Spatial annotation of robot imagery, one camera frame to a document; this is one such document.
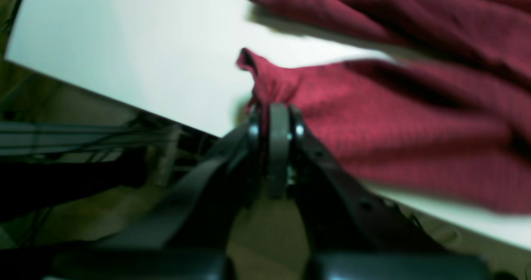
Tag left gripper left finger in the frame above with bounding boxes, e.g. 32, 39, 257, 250
43, 104, 278, 280

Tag dark red t-shirt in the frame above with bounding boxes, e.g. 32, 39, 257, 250
237, 0, 531, 214

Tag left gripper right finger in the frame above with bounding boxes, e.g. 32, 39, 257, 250
277, 104, 490, 280

